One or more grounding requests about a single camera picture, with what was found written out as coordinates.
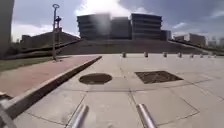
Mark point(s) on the grey concrete slab pavement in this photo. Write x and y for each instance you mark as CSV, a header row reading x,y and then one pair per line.
x,y
113,100

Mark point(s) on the grey concrete kerb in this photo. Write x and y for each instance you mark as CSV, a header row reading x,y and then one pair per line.
x,y
43,90

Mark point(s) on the small dark building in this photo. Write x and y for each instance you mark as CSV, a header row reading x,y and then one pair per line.
x,y
166,35

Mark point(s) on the wide stone stairs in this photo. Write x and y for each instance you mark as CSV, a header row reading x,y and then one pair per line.
x,y
126,46

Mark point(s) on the grass strip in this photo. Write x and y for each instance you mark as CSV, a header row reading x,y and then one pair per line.
x,y
20,63

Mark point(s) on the tall grey building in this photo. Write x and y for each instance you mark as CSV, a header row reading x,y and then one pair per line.
x,y
6,26

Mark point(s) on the tall lamp pole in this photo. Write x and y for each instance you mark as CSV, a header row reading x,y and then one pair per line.
x,y
58,23
54,36

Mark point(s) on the robot's own part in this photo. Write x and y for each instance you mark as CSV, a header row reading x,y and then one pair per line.
x,y
146,116
79,116

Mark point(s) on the dark sloping wall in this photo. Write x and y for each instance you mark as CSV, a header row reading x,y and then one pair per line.
x,y
36,52

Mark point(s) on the red brick path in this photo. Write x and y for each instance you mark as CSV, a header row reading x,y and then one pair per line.
x,y
33,75

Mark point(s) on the square metal grate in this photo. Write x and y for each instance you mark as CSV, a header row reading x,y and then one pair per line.
x,y
158,77

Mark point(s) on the round manhole cover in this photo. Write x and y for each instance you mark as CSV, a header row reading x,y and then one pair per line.
x,y
95,78

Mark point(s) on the low dark building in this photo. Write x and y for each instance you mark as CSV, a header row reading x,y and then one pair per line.
x,y
40,40

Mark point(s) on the low pale building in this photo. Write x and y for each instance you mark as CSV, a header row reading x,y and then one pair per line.
x,y
196,40

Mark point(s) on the dark multi-storey building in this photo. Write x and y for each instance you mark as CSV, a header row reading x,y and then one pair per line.
x,y
146,26

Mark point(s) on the row of bollards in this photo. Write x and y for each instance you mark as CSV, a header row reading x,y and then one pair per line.
x,y
146,54

